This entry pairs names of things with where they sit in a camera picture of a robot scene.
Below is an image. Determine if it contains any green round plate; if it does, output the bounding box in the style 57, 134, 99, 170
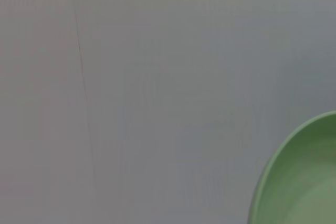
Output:
247, 110, 336, 224

